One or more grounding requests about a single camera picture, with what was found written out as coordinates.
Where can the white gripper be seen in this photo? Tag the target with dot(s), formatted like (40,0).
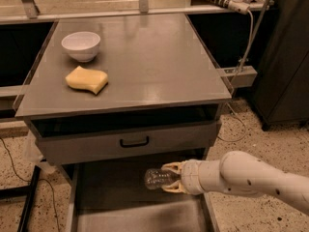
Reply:
(190,176)

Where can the clear plastic water bottle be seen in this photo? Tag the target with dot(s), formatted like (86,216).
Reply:
(159,179)

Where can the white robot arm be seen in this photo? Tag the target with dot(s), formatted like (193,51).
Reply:
(239,173)

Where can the open grey lower drawer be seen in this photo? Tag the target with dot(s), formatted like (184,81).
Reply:
(110,196)

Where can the grey drawer cabinet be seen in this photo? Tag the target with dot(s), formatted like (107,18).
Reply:
(159,74)

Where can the grey top drawer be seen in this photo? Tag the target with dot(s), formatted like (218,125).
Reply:
(116,144)

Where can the yellow sponge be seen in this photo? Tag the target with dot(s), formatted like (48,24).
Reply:
(86,79)

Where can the white ceramic bowl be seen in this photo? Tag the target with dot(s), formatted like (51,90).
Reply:
(81,46)

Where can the black side cabinet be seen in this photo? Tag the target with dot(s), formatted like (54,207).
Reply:
(279,54)

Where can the white power strip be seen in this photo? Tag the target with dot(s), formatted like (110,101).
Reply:
(238,6)

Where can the black drawer handle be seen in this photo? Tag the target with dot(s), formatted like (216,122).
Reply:
(132,144)

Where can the metal bracket beam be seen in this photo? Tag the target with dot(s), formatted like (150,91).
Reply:
(237,79)

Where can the black metal floor frame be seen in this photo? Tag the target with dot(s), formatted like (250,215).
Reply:
(28,194)

